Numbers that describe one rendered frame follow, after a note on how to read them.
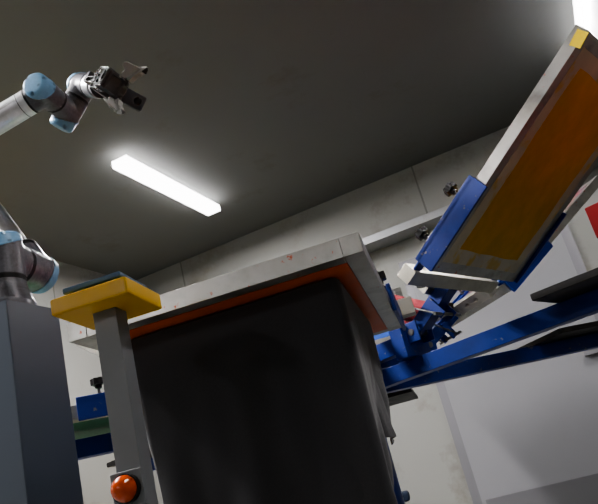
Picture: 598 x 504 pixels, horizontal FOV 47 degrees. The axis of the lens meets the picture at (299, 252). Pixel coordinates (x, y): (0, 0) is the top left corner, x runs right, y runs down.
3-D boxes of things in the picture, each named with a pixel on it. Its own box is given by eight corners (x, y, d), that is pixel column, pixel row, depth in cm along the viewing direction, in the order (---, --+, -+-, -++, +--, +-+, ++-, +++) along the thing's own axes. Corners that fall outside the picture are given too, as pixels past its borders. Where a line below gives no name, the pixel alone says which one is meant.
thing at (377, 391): (402, 503, 119) (338, 277, 133) (380, 508, 120) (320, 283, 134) (418, 490, 162) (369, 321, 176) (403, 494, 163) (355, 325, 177)
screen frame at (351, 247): (364, 250, 122) (358, 231, 123) (69, 342, 130) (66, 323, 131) (401, 327, 196) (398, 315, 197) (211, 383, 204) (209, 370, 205)
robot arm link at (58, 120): (36, 113, 204) (54, 81, 205) (57, 130, 214) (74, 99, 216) (56, 121, 201) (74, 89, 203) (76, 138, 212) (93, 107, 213)
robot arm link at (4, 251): (-32, 281, 178) (-36, 234, 183) (1, 293, 191) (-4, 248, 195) (9, 267, 177) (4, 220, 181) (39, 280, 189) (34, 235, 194)
